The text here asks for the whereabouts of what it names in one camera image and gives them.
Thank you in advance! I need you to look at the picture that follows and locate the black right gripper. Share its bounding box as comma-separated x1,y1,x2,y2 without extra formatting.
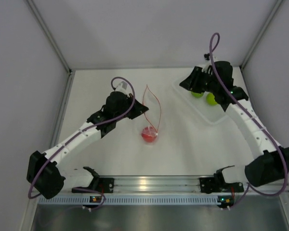
179,67,219,94

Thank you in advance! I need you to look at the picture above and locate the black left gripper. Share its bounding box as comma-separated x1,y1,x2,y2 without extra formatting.
114,93,149,121

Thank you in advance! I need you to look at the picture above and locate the green fake lime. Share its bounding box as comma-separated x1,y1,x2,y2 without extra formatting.
191,92,204,98

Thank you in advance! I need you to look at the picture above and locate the clear zip top bag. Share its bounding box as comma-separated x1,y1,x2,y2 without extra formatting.
136,85,162,145

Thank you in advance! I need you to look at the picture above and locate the green fake apple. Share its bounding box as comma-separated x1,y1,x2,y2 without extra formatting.
206,93,218,106

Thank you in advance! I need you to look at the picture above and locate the red fake tomato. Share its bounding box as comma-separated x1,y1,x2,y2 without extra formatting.
141,126,158,143

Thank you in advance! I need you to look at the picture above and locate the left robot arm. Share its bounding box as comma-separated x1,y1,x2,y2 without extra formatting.
26,91,149,199

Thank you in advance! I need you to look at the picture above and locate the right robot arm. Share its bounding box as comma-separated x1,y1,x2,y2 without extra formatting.
179,61,289,191

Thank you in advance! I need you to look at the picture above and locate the white perforated plastic basket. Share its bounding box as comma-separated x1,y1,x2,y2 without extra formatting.
171,67,227,126

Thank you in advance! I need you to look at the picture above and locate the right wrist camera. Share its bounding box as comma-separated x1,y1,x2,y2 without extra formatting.
203,53,219,62

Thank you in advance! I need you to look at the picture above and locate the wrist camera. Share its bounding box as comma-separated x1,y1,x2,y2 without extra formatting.
115,81,129,95
203,53,219,62

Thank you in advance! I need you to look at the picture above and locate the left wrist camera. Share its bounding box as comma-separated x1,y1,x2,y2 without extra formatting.
115,81,129,95

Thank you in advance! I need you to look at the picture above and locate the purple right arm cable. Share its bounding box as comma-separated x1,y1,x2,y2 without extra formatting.
208,32,289,212

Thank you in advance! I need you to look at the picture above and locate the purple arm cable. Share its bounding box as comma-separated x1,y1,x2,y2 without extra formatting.
27,77,136,199
208,32,289,212

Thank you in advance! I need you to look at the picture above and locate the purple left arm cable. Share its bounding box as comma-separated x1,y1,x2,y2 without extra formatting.
27,77,136,199

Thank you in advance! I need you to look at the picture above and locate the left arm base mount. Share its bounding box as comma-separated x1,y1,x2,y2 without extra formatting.
72,177,115,194

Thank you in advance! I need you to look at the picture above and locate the aluminium mounting rail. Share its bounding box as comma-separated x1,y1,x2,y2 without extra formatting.
28,175,289,193

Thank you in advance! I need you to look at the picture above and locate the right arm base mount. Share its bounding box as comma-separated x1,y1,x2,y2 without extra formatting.
199,177,244,194

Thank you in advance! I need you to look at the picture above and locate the white slotted cable duct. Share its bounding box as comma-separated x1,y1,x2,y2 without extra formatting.
38,194,234,205

